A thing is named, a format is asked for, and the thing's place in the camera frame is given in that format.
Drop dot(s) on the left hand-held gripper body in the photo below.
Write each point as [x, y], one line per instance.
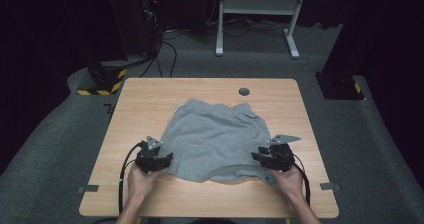
[148, 157]

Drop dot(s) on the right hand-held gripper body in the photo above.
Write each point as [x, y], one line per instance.
[281, 155]

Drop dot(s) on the grey shorts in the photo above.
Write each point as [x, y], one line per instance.
[213, 140]

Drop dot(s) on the person's left hand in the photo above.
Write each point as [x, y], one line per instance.
[141, 184]

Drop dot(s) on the person's right hand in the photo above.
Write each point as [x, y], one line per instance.
[289, 184]

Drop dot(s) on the grey tape strip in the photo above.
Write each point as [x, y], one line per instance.
[88, 188]
[330, 186]

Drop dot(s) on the black yellow striped stand base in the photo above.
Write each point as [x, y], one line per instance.
[103, 80]

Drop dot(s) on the black computer tower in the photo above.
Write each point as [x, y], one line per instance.
[133, 17]

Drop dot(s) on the white metal stand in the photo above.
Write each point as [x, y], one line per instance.
[256, 6]

